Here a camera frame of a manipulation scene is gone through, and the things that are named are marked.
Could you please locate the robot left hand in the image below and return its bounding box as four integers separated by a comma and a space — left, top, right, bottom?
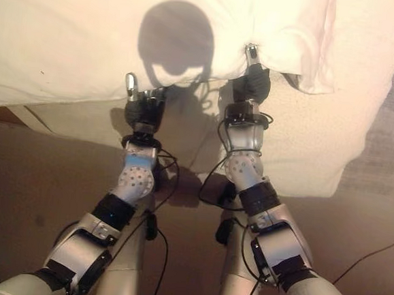
120, 72, 170, 134

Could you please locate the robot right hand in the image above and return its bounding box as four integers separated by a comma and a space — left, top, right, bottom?
231, 42, 275, 107

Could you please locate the silver robot right leg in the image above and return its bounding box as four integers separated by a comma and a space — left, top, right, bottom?
217, 217, 267, 295

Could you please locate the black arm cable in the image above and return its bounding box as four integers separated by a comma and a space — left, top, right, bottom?
108, 133, 183, 295
191, 108, 278, 295

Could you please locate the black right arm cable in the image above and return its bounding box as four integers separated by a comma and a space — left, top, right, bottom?
191, 108, 278, 295

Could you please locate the thin black floor cable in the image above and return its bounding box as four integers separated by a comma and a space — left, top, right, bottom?
329, 229, 394, 291

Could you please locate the cream sheeted mattress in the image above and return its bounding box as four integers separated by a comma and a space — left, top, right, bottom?
8, 50, 394, 206

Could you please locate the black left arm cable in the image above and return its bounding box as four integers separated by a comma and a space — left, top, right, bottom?
108, 133, 183, 295

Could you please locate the silver robot left leg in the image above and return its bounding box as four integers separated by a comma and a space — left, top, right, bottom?
98, 194, 167, 295

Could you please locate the silver robot leg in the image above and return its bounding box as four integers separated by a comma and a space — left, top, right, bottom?
98, 194, 167, 295
217, 217, 267, 295

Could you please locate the white duvet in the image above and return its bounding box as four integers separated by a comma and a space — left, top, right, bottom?
0, 0, 394, 142

